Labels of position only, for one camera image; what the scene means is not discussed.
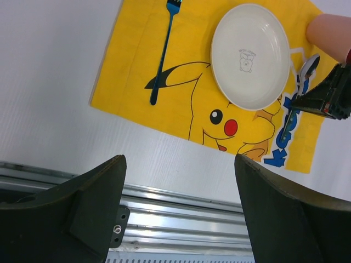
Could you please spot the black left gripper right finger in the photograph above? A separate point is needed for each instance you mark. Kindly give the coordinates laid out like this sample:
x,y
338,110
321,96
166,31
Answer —
x,y
288,222

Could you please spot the aluminium mounting rail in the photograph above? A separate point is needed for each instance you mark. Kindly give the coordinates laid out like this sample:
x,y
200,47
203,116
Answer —
x,y
158,219

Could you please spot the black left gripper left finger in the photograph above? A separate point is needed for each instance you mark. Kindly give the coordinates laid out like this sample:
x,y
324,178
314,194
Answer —
x,y
71,222

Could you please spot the spoon with teal handle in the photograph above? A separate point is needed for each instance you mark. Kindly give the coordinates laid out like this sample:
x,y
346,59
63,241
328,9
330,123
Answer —
x,y
305,73

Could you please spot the blue metal fork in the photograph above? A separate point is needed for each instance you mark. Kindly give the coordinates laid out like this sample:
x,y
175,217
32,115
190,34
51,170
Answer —
x,y
173,7

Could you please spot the yellow Pikachu placemat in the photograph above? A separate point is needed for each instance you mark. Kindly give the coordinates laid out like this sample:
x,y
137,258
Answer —
x,y
190,105

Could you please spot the cream round plate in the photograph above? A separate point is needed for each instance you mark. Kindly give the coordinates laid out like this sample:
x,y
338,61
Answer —
x,y
250,57

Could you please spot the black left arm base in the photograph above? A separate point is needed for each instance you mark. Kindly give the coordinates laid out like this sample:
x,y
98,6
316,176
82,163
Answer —
x,y
120,226

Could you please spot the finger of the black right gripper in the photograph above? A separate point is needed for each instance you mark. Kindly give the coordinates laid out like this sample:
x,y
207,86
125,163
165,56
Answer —
x,y
330,98

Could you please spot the perforated metal cable tray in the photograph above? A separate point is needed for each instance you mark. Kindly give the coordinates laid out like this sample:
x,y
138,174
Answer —
x,y
155,257

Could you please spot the pink plastic cup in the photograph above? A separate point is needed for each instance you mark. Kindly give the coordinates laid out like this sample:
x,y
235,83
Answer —
x,y
331,34

